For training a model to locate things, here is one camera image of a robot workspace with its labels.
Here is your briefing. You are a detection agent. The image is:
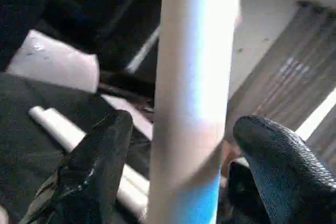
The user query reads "white plastic bag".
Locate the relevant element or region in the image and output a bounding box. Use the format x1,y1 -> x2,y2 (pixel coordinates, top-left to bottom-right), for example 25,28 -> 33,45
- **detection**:
5,29 -> 101,94

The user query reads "flat white board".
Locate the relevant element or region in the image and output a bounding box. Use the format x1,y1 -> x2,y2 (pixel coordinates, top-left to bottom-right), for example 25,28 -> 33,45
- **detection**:
100,94 -> 156,142

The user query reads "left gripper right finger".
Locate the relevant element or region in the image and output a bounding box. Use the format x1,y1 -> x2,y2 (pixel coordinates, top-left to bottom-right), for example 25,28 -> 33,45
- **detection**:
232,115 -> 336,224

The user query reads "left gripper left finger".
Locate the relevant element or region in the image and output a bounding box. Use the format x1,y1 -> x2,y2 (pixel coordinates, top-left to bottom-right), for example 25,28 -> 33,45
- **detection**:
21,110 -> 135,224

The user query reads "black work mat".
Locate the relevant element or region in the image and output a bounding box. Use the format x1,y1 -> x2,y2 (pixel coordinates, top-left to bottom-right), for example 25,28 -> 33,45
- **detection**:
0,72 -> 153,224

